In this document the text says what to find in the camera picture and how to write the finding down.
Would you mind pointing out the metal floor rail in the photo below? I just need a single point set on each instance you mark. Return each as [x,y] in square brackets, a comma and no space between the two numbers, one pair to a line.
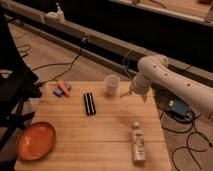
[65,31]

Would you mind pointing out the blue power box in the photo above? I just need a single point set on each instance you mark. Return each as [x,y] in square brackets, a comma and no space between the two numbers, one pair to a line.
[178,108]

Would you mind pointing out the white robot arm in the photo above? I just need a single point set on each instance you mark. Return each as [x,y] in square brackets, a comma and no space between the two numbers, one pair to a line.
[155,69]

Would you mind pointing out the clear plastic cup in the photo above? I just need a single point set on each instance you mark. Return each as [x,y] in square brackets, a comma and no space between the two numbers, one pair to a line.
[112,83]

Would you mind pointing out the orange plate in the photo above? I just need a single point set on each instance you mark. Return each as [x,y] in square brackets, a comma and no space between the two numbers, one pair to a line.
[36,141]

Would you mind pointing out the black whiteboard eraser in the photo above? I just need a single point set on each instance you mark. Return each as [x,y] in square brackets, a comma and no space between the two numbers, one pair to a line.
[89,104]

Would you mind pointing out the white object on rail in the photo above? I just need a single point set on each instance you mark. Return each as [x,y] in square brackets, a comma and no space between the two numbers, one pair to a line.
[58,15]

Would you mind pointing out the black chair frame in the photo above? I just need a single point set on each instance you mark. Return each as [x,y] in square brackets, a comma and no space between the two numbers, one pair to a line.
[17,88]

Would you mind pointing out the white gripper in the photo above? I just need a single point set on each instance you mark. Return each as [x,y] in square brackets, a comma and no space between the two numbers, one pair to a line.
[139,85]

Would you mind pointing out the clear plastic bottle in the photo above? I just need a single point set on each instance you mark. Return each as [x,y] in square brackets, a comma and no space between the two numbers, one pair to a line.
[139,156]

